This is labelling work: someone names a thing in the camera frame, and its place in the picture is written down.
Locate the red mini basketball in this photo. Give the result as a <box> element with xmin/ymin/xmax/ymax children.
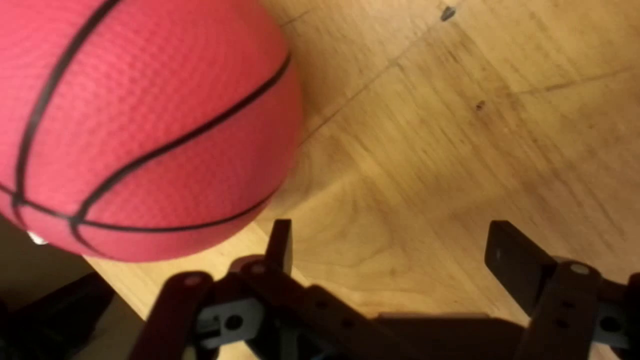
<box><xmin>0</xmin><ymin>0</ymin><xmax>307</xmax><ymax>264</ymax></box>

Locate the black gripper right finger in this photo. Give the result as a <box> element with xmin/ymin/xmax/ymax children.
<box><xmin>484</xmin><ymin>219</ymin><xmax>640</xmax><ymax>360</ymax></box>

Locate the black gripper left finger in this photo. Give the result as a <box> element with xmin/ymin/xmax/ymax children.
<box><xmin>127</xmin><ymin>219</ymin><xmax>416</xmax><ymax>360</ymax></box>

